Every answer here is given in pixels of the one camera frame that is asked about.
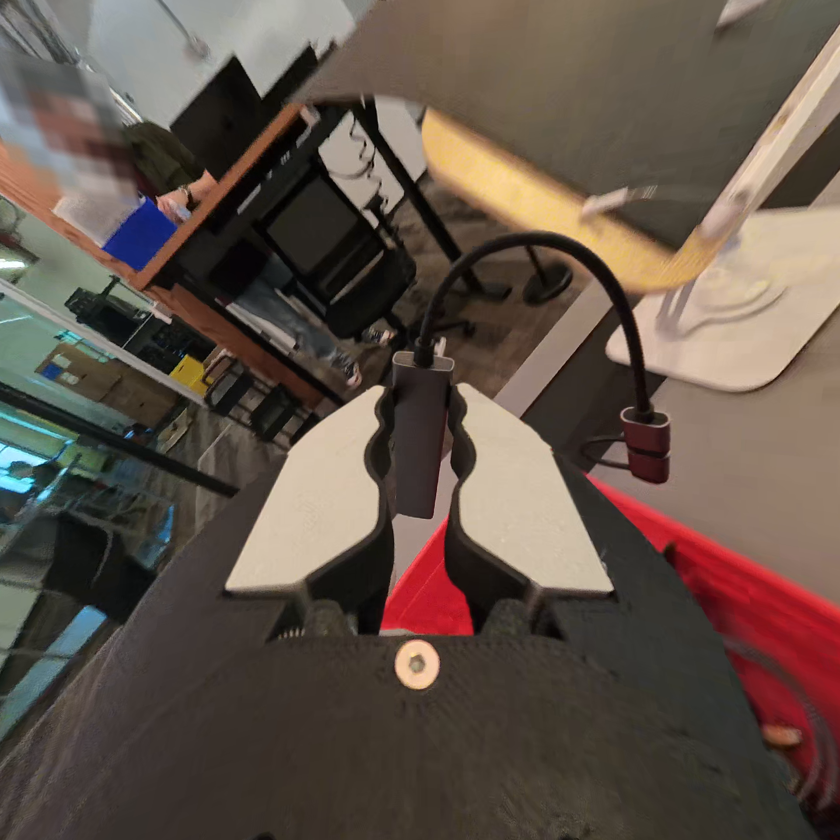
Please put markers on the background office desk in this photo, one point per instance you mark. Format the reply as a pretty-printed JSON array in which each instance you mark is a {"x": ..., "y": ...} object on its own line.
[{"x": 223, "y": 210}]

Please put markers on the red plastic bin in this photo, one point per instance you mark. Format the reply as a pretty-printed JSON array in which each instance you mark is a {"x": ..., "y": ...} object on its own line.
[{"x": 748, "y": 591}]

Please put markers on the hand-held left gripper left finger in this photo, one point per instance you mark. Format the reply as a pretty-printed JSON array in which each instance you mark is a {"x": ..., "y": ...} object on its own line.
[{"x": 309, "y": 519}]

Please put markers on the black round-base pole stand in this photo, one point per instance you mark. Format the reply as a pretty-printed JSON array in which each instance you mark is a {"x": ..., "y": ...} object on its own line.
[{"x": 547, "y": 280}]

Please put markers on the black rolling cart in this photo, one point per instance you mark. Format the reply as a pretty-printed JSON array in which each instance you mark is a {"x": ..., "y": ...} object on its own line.
[{"x": 256, "y": 394}]

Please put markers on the small blue desk bin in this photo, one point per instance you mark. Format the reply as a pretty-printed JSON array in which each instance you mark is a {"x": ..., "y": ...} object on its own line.
[{"x": 138, "y": 236}]

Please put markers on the small dark grey usb hub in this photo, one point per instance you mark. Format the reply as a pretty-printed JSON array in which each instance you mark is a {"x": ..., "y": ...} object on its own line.
[{"x": 420, "y": 446}]

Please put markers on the yellow container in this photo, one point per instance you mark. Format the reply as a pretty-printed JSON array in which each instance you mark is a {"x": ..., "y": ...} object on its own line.
[{"x": 190, "y": 374}]

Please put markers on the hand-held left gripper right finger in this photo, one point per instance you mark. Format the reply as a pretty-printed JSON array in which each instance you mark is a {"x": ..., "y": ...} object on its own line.
[{"x": 532, "y": 519}]

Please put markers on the black office chair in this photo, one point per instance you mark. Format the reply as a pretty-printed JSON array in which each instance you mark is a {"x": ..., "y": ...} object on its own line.
[{"x": 335, "y": 250}]

